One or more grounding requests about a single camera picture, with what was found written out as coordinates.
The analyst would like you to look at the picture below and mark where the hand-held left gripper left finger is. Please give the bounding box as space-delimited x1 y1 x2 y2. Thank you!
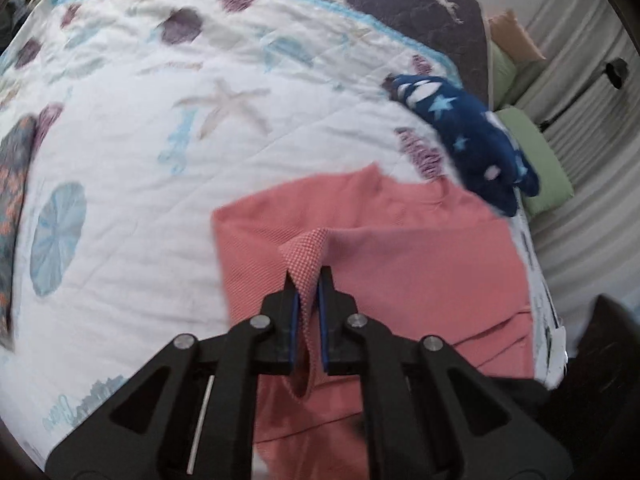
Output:
45 270 301 480

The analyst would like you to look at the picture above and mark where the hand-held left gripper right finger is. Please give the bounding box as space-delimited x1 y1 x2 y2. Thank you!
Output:
316 265 574 480

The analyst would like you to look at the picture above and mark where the white seashell print quilt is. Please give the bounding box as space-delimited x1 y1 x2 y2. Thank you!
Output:
0 0 568 480

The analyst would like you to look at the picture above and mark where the peach pillow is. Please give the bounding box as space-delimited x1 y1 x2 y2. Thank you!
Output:
487 8 546 63

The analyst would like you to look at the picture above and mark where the black lamp stand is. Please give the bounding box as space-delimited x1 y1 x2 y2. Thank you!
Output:
537 57 629 131

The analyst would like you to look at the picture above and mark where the navy star print garment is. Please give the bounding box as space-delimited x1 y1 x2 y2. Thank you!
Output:
382 74 542 218

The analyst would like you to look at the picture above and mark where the grey curtain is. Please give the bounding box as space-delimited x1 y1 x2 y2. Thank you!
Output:
500 0 640 311

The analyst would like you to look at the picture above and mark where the coral pink knit garment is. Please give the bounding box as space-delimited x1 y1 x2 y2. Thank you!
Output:
212 162 538 480

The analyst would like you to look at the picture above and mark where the dark floral cloth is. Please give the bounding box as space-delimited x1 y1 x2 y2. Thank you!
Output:
0 115 38 351

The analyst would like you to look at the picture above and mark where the large green pillow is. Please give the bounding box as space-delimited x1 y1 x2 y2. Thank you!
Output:
495 105 575 217

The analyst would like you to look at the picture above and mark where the small green pillow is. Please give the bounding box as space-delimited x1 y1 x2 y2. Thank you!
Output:
487 40 518 111

